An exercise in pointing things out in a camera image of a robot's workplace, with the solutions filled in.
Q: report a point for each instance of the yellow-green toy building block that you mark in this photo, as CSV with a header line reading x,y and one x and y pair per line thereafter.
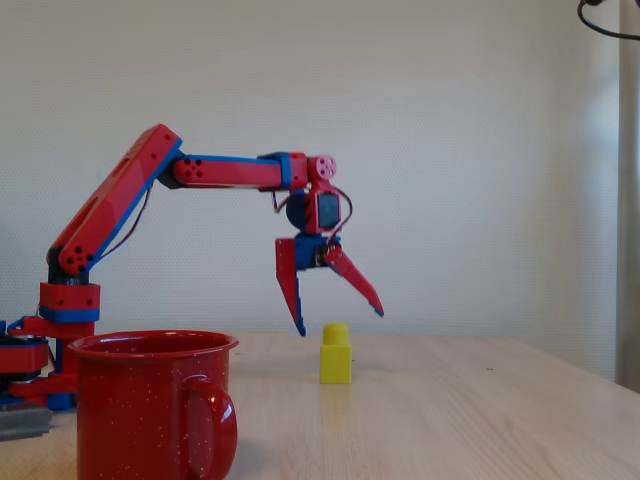
x,y
336,360

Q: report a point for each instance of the red and blue gripper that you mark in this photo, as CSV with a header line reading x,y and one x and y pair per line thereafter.
x,y
309,252

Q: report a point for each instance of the grey duct tape piece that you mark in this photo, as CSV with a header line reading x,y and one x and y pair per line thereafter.
x,y
22,422

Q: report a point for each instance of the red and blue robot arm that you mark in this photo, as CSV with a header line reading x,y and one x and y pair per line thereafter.
x,y
225,175

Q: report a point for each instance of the red speckled enamel mug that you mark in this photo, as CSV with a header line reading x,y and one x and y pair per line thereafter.
x,y
135,400

